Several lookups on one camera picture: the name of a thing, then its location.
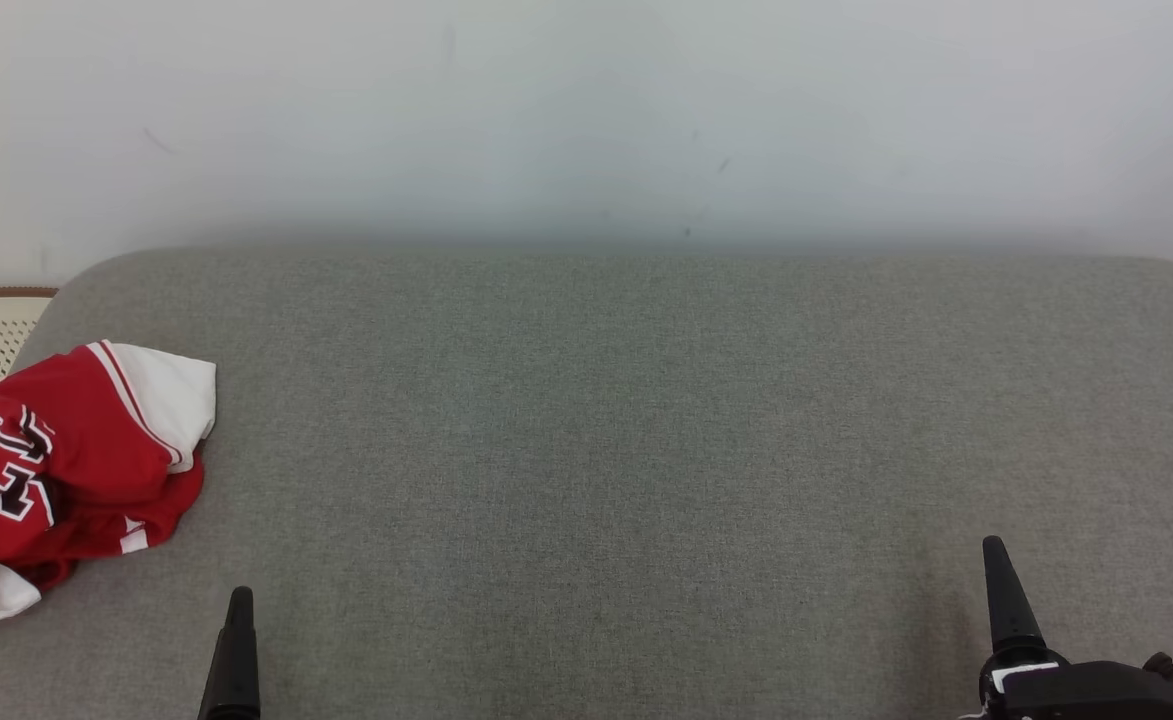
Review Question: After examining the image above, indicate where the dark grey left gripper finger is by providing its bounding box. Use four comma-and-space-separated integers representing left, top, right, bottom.
198, 586, 262, 720

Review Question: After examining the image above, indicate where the red white basketball jersey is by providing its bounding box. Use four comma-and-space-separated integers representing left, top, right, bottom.
0, 340, 218, 626

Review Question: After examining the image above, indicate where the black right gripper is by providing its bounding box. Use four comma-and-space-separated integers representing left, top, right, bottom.
979, 536, 1173, 720

